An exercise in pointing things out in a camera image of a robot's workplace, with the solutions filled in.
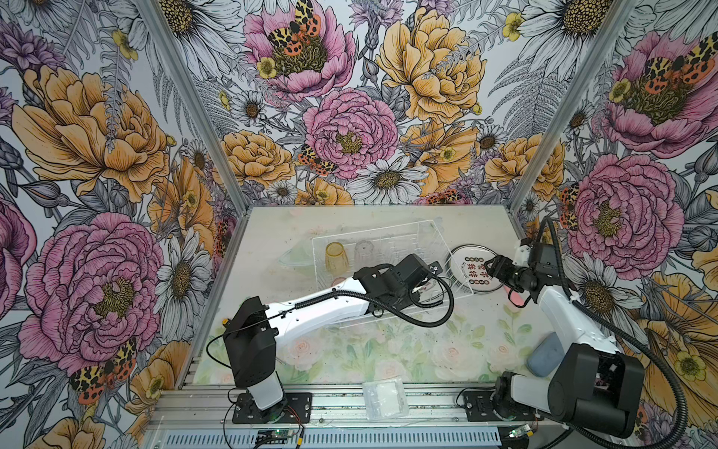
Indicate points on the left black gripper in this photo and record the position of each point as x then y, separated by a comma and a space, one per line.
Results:
407, 299

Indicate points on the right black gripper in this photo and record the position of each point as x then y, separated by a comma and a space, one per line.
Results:
498, 268

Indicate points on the clear glass tumbler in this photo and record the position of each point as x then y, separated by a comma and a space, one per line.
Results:
364, 254

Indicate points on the yellow glass tumbler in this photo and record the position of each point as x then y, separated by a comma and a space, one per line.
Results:
336, 259

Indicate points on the red green patterned plate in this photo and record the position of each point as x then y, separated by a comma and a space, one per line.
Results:
466, 266

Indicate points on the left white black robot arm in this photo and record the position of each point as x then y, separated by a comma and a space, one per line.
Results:
252, 337

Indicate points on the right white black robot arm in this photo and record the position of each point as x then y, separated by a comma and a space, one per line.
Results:
595, 386

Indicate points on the pink flat object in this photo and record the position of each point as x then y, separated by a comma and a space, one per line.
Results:
516, 299

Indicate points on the clear plastic bag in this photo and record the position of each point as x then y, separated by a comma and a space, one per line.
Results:
385, 399

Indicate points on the green circuit board right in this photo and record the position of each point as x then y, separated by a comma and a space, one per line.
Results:
525, 431

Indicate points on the green circuit board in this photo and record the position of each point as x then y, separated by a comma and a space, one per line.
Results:
274, 437
525, 431

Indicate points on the green circuit board left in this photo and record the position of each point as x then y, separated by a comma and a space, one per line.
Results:
274, 437

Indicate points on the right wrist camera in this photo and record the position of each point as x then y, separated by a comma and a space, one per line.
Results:
522, 254

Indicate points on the white wire dish rack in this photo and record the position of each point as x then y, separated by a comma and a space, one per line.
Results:
416, 251

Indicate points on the aluminium front rail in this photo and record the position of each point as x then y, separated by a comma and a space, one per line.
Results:
210, 407

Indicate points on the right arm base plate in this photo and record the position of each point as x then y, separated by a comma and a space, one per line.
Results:
484, 405

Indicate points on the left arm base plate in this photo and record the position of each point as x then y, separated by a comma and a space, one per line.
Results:
294, 408

